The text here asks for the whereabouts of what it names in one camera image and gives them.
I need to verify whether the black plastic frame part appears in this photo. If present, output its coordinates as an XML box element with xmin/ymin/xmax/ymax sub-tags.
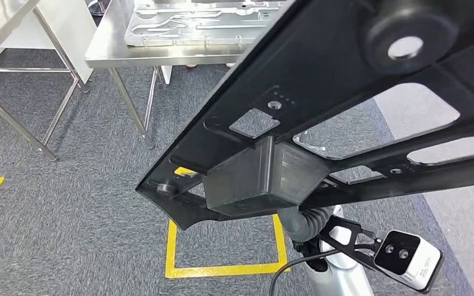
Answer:
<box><xmin>135</xmin><ymin>0</ymin><xmax>474</xmax><ymax>231</ymax></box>

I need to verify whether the stainless steel workbench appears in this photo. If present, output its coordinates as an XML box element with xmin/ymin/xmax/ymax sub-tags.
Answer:
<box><xmin>85</xmin><ymin>0</ymin><xmax>287</xmax><ymax>150</ymax></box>

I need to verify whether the grooved aluminium plate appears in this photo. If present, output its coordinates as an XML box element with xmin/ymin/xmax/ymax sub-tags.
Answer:
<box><xmin>123</xmin><ymin>0</ymin><xmax>291</xmax><ymax>47</ymax></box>

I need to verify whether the chrome stanchion round base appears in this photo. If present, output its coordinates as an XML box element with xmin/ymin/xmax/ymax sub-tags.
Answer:
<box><xmin>86</xmin><ymin>0</ymin><xmax>108</xmax><ymax>17</ymax></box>

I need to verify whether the white panel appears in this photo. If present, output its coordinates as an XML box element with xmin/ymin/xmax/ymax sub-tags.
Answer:
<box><xmin>0</xmin><ymin>0</ymin><xmax>98</xmax><ymax>85</ymax></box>

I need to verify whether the stainless steel side table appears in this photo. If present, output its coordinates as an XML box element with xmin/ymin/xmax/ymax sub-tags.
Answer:
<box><xmin>0</xmin><ymin>0</ymin><xmax>91</xmax><ymax>163</ymax></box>

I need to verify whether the thick black cable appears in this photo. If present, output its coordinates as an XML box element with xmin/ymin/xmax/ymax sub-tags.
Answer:
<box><xmin>269</xmin><ymin>249</ymin><xmax>379</xmax><ymax>296</ymax></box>

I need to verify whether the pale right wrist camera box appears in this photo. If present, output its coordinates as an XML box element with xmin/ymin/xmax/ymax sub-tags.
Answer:
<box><xmin>373</xmin><ymin>229</ymin><xmax>444</xmax><ymax>292</ymax></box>

